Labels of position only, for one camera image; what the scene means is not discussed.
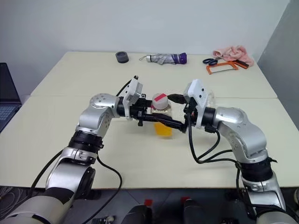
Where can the pink towel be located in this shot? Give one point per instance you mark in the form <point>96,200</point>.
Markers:
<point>233,52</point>

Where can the dark rounded shape red tip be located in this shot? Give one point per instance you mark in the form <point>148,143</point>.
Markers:
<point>192,212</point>
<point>140,213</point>

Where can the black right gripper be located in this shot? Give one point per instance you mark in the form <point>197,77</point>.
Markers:
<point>192,112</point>

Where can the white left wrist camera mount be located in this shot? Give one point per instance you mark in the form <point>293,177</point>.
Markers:
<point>134,89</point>

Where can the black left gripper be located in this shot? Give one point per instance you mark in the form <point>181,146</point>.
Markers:
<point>137,109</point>

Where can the clear bottle with orange drink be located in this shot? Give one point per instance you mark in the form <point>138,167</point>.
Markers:
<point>160,100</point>

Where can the grey purple folded umbrella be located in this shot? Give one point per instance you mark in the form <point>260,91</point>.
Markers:
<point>161,58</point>

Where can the black round lid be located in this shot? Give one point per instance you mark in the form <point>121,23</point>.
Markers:
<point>122,57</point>

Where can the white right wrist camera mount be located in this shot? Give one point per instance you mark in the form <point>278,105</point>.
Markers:
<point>198,91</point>

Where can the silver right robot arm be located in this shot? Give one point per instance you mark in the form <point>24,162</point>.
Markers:
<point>245,133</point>

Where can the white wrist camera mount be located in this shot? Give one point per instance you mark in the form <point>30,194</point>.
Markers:
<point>134,89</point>
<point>198,91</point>

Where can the dark laptop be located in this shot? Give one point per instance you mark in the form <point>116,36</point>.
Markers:
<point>7,93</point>

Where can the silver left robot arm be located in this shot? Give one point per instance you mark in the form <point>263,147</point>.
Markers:
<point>93,116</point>

